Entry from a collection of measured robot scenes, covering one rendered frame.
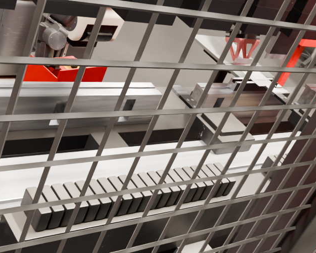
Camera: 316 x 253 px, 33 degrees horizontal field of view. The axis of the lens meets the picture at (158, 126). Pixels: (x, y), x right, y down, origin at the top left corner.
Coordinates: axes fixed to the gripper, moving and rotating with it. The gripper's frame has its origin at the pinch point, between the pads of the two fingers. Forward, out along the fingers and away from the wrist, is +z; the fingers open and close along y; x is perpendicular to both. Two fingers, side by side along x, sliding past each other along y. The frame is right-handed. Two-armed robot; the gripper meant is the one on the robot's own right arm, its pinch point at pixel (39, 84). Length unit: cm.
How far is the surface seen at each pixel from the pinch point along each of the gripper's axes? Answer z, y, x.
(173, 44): 34, -144, 246
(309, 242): -34, 120, -64
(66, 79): -6.4, 13.2, -0.5
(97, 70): -8.7, 13.3, 11.3
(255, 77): -18, 52, 42
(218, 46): -22, 33, 45
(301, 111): -15, 73, 36
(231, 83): -16, 51, 31
